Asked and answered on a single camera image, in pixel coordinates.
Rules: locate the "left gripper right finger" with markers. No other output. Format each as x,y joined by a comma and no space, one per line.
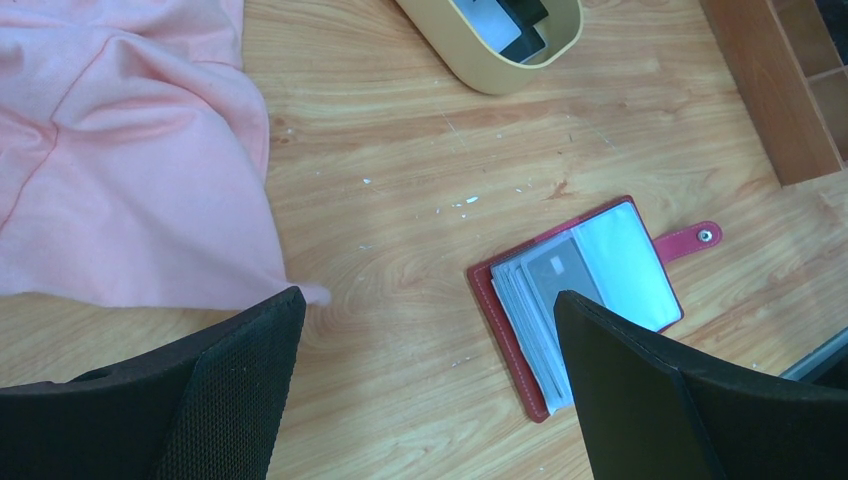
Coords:
650,407

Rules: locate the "dark grey chip card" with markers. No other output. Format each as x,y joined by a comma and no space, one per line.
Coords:
554,266

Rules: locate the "pink cloth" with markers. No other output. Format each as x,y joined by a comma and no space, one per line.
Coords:
134,154

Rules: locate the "aluminium frame rail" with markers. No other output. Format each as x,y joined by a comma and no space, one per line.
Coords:
824,366

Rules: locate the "yellow oval tray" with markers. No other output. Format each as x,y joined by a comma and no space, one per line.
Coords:
469,35

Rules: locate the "black credit card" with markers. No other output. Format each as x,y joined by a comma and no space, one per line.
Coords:
526,15

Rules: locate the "red leather card holder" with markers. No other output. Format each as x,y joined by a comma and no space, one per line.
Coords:
608,256

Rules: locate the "brown compartment organizer tray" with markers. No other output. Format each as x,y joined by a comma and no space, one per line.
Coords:
789,62

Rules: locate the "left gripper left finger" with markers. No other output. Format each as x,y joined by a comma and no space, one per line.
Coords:
207,406

